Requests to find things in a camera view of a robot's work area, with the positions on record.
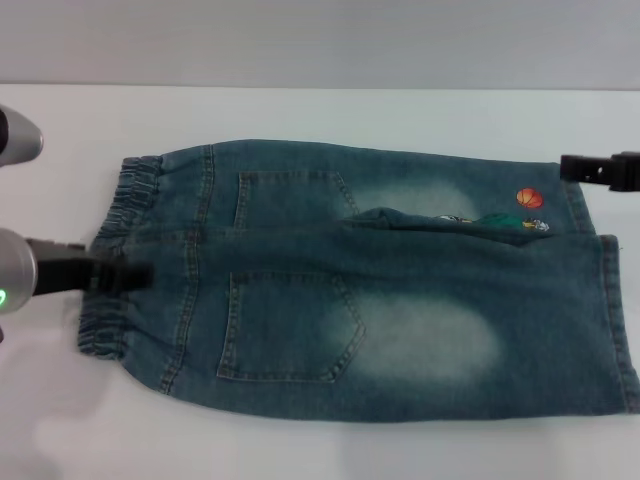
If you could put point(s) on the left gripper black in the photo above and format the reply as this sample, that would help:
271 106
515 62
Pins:
62 270

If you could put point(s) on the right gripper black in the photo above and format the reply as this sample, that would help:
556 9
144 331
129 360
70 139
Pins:
627 171

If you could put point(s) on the blue denim shorts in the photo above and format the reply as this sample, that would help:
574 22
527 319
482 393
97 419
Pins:
400 310

